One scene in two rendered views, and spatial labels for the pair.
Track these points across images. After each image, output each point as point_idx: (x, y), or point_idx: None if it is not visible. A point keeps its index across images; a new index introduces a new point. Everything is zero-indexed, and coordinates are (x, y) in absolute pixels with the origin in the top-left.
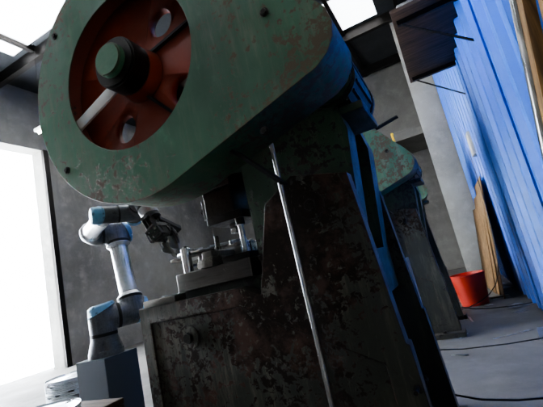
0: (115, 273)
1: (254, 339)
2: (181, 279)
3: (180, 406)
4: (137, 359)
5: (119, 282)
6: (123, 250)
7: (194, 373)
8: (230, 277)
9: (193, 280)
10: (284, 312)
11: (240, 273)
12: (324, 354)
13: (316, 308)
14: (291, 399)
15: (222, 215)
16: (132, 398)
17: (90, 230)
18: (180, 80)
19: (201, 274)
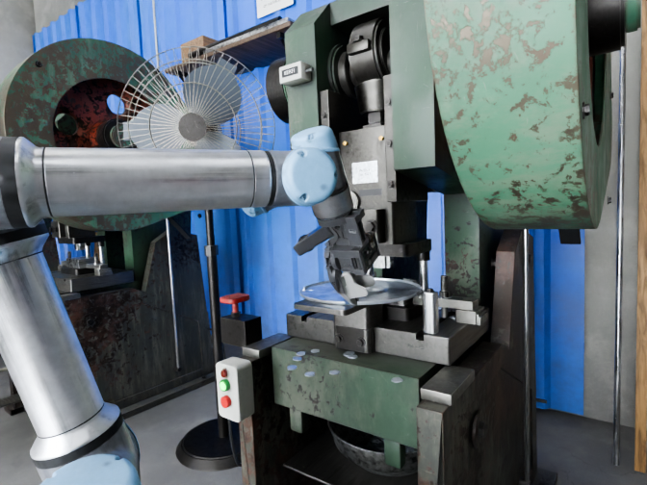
0: (30, 358)
1: (502, 400)
2: (453, 342)
3: None
4: None
5: (73, 387)
6: (50, 272)
7: (474, 479)
8: (480, 333)
9: (461, 343)
10: (514, 364)
11: (484, 326)
12: (519, 395)
13: (522, 354)
14: (509, 449)
15: (421, 243)
16: None
17: (168, 198)
18: None
19: (466, 332)
